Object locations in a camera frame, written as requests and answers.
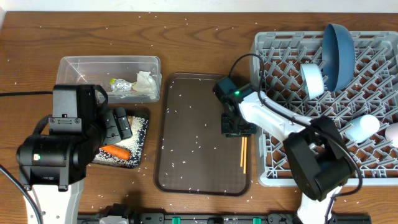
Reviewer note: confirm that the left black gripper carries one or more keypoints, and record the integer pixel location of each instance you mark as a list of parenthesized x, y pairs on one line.
[(117, 128)]

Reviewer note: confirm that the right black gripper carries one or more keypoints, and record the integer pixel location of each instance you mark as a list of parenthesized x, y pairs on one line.
[(227, 129)]

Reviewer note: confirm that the pile of rice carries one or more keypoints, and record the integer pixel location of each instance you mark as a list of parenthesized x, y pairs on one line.
[(136, 137)]

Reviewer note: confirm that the orange carrot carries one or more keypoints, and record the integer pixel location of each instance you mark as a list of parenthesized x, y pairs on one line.
[(117, 152)]

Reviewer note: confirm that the yellow snack wrapper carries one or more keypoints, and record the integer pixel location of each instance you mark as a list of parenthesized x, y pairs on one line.
[(120, 85)]

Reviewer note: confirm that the white tissue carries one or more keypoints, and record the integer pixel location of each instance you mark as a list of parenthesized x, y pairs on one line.
[(145, 83)]

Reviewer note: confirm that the light blue rice bowl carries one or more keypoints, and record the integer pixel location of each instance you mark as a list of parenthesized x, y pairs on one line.
[(313, 80)]

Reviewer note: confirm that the dark blue plate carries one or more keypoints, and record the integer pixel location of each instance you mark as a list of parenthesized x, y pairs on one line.
[(339, 56)]

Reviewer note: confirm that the light blue cup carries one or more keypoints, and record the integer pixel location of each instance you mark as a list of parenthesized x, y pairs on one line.
[(362, 128)]

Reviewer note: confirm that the pink cup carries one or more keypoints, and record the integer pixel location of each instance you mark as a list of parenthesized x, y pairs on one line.
[(391, 134)]

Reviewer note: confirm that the brown food scrap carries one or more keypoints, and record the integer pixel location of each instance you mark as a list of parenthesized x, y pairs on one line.
[(129, 119)]

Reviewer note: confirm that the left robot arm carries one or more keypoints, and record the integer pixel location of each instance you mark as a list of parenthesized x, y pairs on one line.
[(53, 160)]

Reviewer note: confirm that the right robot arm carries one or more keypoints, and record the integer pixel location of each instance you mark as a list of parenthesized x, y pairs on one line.
[(318, 158)]

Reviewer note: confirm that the black waste tray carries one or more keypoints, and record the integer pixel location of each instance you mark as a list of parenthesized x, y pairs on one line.
[(140, 137)]

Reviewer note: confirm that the grey dishwasher rack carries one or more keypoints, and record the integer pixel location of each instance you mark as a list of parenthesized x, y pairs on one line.
[(373, 90)]

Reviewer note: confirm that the brown serving tray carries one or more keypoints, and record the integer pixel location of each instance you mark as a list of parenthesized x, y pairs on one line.
[(194, 157)]

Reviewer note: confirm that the clear plastic bin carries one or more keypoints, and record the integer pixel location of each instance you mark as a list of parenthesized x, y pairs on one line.
[(99, 70)]

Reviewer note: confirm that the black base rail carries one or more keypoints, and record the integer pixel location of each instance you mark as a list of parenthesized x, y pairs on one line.
[(160, 218)]

